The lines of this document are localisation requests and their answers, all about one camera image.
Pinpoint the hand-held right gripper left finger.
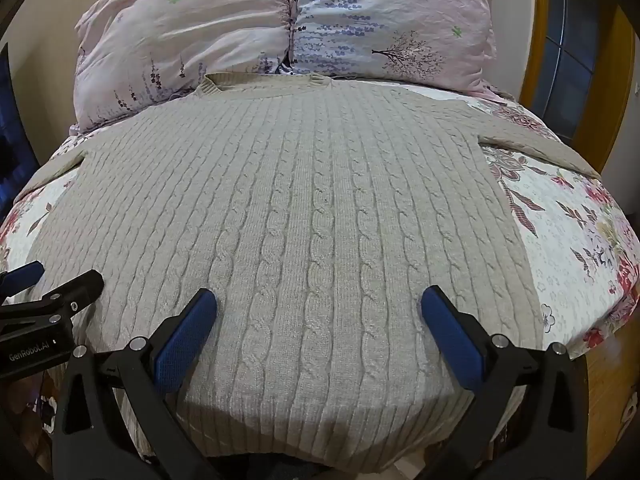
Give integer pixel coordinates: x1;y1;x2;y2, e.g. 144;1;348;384
51;287;222;480

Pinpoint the floral bedsheet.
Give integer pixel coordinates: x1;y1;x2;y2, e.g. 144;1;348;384
0;82;640;480

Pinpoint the beige cable knit sweater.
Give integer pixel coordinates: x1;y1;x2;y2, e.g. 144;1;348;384
20;72;602;462

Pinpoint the dark blue curtain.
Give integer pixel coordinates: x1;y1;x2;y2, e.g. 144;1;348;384
0;42;42;183

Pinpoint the yellow wooden door frame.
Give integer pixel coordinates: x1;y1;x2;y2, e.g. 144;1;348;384
519;0;640;173

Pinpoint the pink lavender print pillow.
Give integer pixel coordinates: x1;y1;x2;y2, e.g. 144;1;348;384
70;0;506;136

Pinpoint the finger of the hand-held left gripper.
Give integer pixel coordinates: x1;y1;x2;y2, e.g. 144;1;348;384
0;264;45;306
0;269;105;333

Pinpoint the blue glass pane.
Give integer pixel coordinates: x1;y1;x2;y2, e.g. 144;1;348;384
542;0;617;142

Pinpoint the wooden bed frame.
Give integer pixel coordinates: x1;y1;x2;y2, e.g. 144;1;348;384
582;305;640;480

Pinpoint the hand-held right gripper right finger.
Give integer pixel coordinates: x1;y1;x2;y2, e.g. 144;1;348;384
420;285;589;480

